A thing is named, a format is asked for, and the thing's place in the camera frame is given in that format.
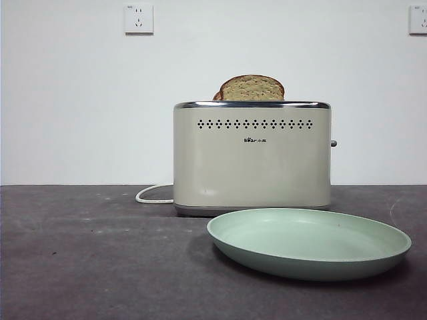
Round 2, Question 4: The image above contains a large toasted bread slice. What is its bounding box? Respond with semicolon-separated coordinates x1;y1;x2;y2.
219;75;286;101

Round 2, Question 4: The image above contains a white power cord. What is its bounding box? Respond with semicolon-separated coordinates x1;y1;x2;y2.
135;184;175;205

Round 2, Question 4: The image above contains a pale green round plate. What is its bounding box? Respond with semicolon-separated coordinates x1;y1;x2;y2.
206;207;413;283

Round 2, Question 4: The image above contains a cream two-slot toaster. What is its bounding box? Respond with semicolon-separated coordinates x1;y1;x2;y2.
172;99;338;217

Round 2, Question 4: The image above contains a white wall socket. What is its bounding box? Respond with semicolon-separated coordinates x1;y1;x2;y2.
408;5;427;36
124;3;155;36

